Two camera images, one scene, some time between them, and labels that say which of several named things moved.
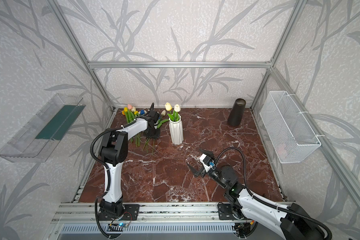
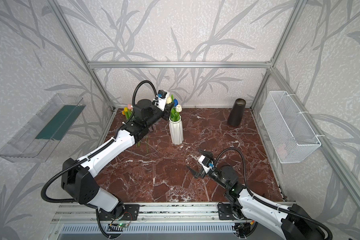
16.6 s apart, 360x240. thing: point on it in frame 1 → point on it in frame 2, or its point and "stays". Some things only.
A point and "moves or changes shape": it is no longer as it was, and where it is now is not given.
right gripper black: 202,167 stays
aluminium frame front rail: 149,212 stays
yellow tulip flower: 168,107 moves or changes shape
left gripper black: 151,132 → 165,111
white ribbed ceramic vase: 176,131 stays
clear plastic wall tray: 36,141 stays
